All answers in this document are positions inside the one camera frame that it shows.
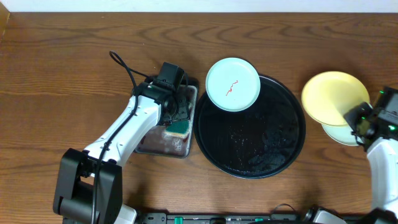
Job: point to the light blue plate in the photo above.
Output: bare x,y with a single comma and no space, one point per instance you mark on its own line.
341,134
233,84

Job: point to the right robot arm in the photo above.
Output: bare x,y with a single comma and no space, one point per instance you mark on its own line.
382,157

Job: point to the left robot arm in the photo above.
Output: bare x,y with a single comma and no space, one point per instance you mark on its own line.
90,182

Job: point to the rectangular metal baking tray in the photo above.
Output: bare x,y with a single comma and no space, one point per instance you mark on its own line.
156,142

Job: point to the round black tray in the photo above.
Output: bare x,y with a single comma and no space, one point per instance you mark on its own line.
255,143

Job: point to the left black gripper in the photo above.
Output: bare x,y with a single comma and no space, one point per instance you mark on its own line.
184,104

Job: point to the green yellow sponge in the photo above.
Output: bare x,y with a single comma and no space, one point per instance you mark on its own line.
178,129

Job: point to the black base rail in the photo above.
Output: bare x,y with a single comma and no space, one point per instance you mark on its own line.
283,213

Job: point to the yellow plate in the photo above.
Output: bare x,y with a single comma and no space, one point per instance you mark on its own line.
326,97

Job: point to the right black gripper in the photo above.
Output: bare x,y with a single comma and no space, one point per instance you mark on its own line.
351,116

